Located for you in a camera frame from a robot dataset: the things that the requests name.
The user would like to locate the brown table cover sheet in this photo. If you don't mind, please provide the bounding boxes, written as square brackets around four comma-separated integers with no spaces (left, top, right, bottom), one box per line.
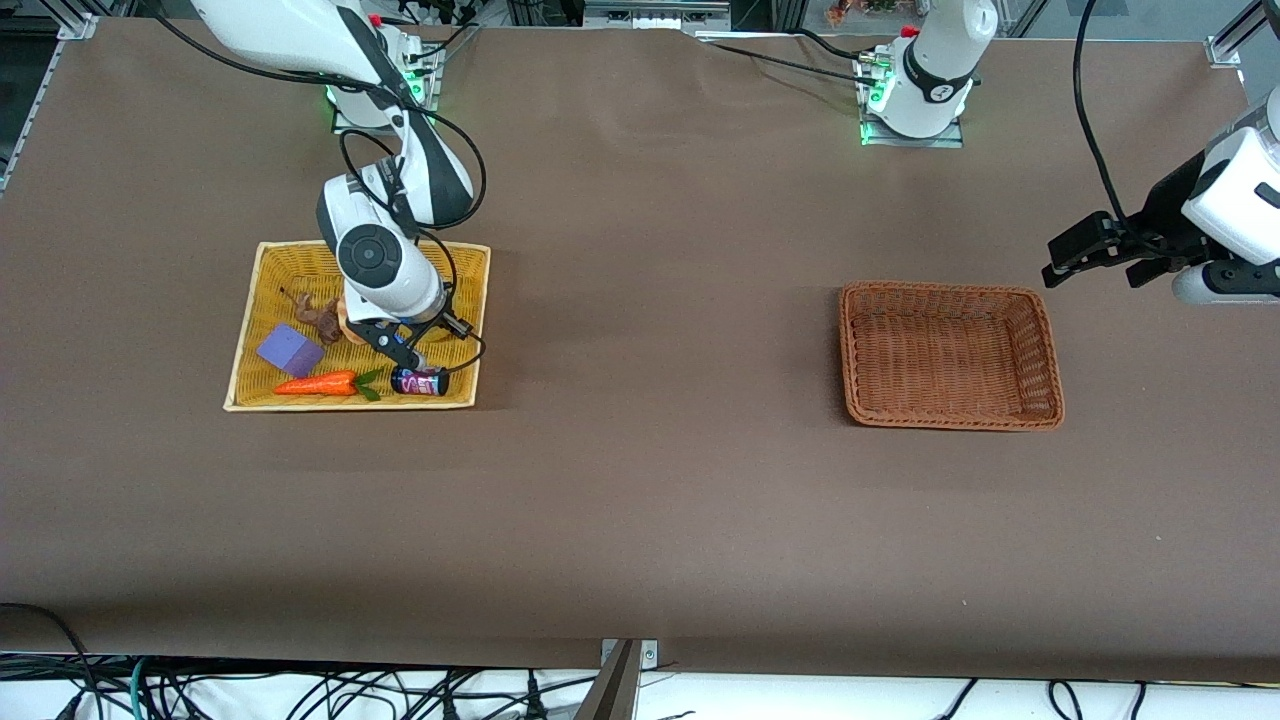
[0,15,1280,683]

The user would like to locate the black base cable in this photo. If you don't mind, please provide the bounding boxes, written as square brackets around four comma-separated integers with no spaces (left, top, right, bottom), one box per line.
[697,36,873,85]

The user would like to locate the orange toy carrot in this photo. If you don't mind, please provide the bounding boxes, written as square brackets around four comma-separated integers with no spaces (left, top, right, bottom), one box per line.
[273,369,386,403]

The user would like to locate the small printed can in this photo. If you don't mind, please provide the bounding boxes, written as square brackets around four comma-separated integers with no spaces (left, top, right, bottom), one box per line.
[390,363,451,398]

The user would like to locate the brown wicker basket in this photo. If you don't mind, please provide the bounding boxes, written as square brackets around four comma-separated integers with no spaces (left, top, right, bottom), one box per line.
[838,281,1066,433]

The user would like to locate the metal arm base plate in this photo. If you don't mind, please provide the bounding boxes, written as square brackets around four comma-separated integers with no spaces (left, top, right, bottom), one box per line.
[856,48,967,149]
[330,40,443,136]

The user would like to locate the yellow wicker basket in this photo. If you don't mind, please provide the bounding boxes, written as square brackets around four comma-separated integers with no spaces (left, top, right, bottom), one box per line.
[222,238,493,413]

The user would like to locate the metal table bracket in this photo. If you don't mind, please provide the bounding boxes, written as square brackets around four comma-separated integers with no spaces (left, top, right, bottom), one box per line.
[575,638,661,720]

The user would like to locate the purple foam cube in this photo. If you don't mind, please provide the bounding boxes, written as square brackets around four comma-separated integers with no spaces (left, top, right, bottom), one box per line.
[256,323,326,379]

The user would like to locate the brown lion figurine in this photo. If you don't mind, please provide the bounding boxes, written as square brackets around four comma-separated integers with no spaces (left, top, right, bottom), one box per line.
[280,288,344,346]

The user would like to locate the grey metal equipment box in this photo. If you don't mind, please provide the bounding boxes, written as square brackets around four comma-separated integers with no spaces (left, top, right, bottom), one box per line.
[583,0,733,31]

